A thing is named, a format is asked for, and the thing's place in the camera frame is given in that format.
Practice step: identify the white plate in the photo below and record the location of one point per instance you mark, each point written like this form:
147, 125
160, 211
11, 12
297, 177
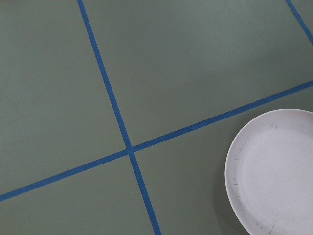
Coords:
269, 173

